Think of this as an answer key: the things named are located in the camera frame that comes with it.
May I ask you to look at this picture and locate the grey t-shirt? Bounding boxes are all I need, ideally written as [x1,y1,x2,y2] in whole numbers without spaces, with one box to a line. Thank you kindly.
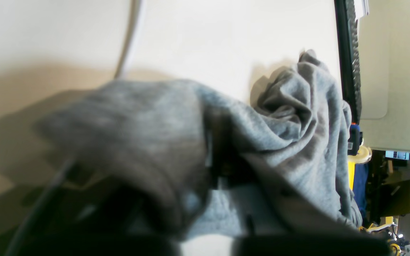
[36,50,362,237]

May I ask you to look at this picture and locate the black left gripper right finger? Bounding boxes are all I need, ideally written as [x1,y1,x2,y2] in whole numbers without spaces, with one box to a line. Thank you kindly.
[209,132,390,256]

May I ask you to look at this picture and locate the white coiled cable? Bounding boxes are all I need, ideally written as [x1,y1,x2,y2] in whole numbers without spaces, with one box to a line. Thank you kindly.
[114,0,145,79]

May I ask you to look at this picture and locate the black keyboard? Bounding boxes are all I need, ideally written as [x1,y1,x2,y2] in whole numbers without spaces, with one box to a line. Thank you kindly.
[335,0,362,124]

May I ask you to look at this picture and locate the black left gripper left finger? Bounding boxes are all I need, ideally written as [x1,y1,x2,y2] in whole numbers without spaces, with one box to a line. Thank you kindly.
[0,164,181,256]

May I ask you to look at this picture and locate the blue black tape measure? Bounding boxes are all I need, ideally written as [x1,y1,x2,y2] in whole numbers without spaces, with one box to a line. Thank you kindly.
[347,123,363,156]

